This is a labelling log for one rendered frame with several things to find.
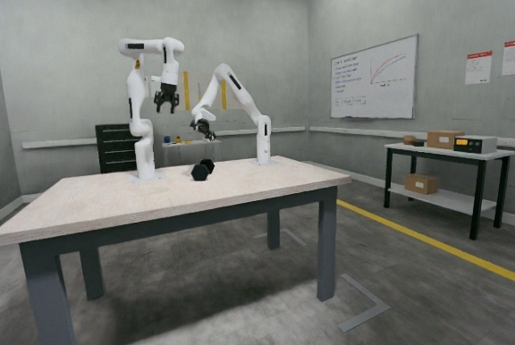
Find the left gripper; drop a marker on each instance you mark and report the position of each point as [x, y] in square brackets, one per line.
[202, 125]

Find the black hex dumbbell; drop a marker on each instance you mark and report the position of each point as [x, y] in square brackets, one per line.
[202, 170]

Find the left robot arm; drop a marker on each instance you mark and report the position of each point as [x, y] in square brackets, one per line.
[263, 122]

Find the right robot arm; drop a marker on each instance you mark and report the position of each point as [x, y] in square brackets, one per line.
[137, 92]

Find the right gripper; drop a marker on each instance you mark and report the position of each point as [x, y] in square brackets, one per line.
[166, 96]

